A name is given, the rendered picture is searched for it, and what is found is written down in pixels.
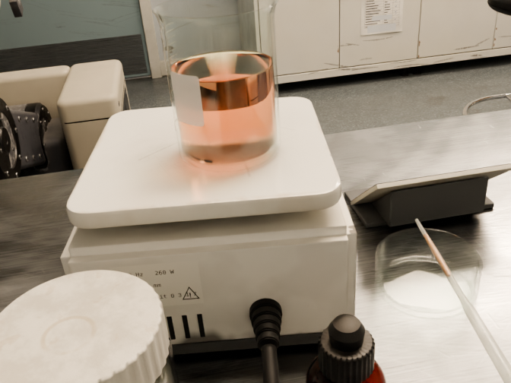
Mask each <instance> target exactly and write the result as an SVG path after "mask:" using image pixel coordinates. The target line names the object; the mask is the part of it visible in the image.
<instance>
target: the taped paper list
mask: <svg viewBox="0 0 511 383"><path fill-rule="evenodd" d="M403 1H404V0H361V34H360V35H361V36H363V35H370V34H378V33H391V32H398V31H402V17H403Z"/></svg>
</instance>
